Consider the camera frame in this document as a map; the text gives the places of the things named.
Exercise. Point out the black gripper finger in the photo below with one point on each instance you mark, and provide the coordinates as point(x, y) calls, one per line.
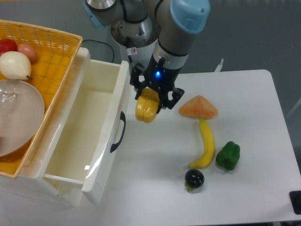
point(136, 73)
point(169, 99)

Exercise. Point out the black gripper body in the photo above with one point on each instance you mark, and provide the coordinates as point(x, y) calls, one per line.
point(161, 79)

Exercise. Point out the yellow bell pepper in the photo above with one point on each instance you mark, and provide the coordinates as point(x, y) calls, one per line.
point(147, 105)

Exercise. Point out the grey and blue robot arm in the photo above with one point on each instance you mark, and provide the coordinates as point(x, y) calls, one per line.
point(164, 29)

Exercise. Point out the green bell pepper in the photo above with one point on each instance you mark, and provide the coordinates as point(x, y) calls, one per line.
point(229, 156)

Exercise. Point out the open white drawer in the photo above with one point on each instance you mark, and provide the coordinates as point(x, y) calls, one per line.
point(82, 157)

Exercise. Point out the white drawer cabinet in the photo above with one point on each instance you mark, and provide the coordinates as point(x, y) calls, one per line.
point(30, 181)

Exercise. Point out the yellow banana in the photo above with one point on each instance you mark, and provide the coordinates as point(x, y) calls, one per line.
point(209, 146)

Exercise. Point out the yellow woven basket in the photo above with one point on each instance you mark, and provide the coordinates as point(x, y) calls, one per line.
point(56, 50)

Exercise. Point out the dark purple grape bunch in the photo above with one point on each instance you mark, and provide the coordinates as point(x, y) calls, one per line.
point(194, 179)

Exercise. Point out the pink peach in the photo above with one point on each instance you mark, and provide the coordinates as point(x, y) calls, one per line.
point(29, 51)

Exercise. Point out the beige plate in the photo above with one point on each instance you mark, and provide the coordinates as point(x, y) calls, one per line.
point(21, 114)

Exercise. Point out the white pear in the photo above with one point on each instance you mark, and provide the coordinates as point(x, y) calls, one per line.
point(15, 65)

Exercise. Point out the red apple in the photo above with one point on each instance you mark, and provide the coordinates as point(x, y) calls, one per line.
point(7, 45)

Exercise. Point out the black device at table edge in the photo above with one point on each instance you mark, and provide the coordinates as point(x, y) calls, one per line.
point(295, 197)

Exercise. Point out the black drawer handle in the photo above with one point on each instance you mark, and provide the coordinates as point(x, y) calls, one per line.
point(120, 132)

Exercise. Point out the white table bracket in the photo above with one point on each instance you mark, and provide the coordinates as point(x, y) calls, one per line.
point(219, 66)

